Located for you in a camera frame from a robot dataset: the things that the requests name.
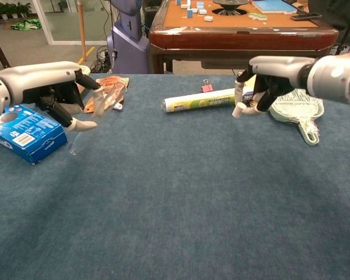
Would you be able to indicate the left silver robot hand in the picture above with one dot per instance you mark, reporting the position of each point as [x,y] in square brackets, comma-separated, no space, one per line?
[41,77]

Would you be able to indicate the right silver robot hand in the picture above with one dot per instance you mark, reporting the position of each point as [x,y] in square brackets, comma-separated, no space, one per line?
[280,71]

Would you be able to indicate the small white cap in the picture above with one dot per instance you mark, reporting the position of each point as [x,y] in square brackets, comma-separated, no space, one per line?
[238,111]

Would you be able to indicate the clear glass test tube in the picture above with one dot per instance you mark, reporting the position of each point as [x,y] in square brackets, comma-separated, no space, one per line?
[74,146]

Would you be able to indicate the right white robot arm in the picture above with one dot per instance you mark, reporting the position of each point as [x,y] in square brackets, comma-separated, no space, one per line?
[335,77]

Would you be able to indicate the green dustpan in plastic wrap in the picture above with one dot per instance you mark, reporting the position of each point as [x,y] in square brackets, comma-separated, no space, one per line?
[294,112]

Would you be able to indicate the cream plastic food container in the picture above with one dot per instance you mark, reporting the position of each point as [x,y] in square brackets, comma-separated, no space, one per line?
[86,70]

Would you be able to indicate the brown wooden mahjong table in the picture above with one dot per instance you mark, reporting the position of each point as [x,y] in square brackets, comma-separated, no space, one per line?
[239,38]

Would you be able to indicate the green bag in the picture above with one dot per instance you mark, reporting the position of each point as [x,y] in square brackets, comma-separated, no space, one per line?
[26,24]

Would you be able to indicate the green mahjong tile row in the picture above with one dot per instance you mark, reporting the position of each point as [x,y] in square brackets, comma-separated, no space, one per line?
[258,16]

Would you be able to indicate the black smartphone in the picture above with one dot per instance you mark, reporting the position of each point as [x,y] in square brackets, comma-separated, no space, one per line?
[306,17]

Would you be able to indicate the blue Oreo cookie box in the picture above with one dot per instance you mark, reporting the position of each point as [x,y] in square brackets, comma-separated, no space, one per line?
[29,137]

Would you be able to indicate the wooden pole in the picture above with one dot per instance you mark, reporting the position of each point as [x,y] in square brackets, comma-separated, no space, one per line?
[81,29]

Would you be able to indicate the blue mahjong tile stack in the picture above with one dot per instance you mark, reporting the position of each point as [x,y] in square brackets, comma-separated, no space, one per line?
[275,7]

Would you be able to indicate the row of potted plants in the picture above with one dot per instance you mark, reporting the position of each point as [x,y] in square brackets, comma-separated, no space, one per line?
[8,10]

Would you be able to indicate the orange spout pouch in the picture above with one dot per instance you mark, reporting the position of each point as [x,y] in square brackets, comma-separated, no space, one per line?
[115,83]

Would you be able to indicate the pink binder clip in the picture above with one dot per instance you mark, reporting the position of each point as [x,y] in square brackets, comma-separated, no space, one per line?
[205,88]

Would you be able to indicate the black mahjong centre dome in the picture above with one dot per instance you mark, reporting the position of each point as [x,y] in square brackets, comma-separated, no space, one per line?
[230,6]

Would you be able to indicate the white green cling film roll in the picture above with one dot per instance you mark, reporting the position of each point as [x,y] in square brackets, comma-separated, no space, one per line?
[201,102]

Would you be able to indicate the seated person in dark clothes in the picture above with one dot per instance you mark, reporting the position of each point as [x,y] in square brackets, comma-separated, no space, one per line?
[338,8]

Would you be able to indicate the blue white mahjong tile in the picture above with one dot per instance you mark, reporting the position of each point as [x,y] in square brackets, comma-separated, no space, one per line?
[190,13]
[208,18]
[202,11]

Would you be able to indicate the blue purple robot kiosk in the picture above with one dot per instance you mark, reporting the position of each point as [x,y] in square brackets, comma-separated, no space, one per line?
[128,49]

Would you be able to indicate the blue felt table cover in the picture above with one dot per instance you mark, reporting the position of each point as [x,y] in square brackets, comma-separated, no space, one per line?
[175,218]

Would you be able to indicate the white glass partition frame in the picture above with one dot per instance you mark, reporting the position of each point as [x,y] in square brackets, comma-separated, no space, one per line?
[76,42]

